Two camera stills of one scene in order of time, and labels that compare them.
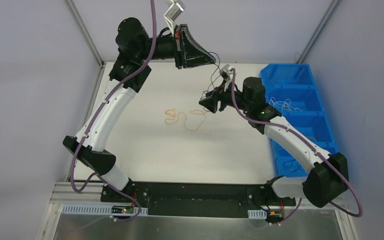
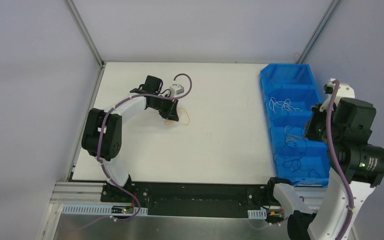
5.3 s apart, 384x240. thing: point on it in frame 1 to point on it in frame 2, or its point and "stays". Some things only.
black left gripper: x=180 y=45 to x=169 y=110
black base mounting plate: x=215 y=199 stays
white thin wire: x=285 y=106 stays
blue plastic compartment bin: x=295 y=92 stays
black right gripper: x=221 y=98 to x=313 y=129
